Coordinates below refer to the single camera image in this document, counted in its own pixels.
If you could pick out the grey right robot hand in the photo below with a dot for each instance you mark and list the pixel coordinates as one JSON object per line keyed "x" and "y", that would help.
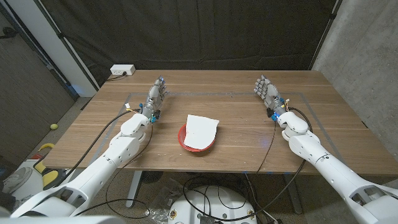
{"x": 270, "y": 93}

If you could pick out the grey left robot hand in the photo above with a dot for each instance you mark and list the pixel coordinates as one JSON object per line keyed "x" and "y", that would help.
{"x": 154, "y": 96}

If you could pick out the red bowl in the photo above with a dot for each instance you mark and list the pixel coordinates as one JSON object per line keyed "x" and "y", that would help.
{"x": 181, "y": 135}

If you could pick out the white cloth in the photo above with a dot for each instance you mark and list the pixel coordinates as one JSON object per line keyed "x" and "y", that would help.
{"x": 200, "y": 130}

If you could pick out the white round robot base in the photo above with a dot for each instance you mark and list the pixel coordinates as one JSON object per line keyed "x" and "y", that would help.
{"x": 217, "y": 205}

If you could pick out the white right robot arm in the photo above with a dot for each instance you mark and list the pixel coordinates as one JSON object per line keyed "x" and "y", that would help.
{"x": 329, "y": 168}

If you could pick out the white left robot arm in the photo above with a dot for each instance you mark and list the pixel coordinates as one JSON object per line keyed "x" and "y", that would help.
{"x": 102, "y": 161}

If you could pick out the white power strip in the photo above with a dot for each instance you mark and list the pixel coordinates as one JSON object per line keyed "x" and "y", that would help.
{"x": 122, "y": 69}

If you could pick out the black backdrop curtain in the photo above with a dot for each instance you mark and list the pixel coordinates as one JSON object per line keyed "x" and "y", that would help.
{"x": 186, "y": 31}

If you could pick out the black backdrop stand pole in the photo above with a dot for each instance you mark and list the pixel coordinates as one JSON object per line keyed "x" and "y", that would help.
{"x": 63, "y": 39}
{"x": 323, "y": 37}

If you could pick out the black round ribbed disc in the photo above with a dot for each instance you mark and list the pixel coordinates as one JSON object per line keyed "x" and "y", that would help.
{"x": 152, "y": 176}

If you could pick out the white table leg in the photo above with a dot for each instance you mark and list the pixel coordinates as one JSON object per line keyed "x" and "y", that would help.
{"x": 133, "y": 189}
{"x": 293, "y": 196}

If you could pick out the clear plastic bag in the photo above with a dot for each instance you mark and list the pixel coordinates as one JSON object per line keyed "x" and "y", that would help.
{"x": 164, "y": 199}

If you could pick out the yellow-green ball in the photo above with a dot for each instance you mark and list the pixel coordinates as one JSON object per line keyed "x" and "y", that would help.
{"x": 54, "y": 126}

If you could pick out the yellow and black tool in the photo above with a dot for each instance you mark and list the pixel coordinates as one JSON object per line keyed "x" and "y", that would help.
{"x": 46, "y": 177}

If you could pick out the white sneaker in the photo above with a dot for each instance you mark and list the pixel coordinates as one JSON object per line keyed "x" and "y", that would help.
{"x": 15, "y": 180}

